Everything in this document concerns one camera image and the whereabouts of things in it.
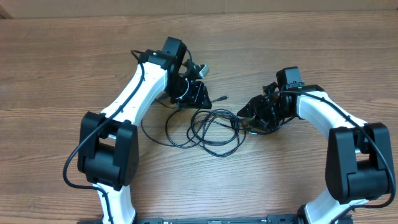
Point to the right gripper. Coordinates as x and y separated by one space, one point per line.
255 106

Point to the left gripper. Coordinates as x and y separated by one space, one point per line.
194 100

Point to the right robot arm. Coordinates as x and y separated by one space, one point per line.
359 170

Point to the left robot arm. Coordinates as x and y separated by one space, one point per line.
108 151

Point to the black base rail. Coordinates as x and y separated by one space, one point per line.
214 221

